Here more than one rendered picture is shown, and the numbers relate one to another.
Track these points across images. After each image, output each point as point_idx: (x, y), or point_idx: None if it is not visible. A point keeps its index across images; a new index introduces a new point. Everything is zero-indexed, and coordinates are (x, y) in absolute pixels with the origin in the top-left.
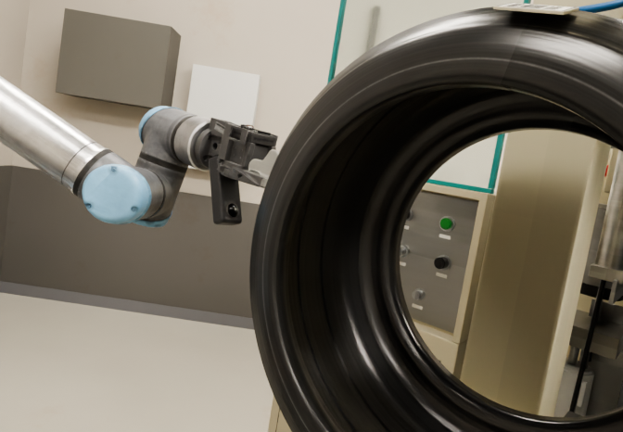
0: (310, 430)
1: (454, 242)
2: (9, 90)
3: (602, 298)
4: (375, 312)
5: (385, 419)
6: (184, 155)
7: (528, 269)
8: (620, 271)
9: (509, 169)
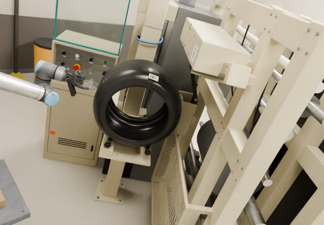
0: (114, 135)
1: (107, 67)
2: (14, 79)
3: None
4: (107, 104)
5: (115, 126)
6: (59, 80)
7: (137, 90)
8: None
9: None
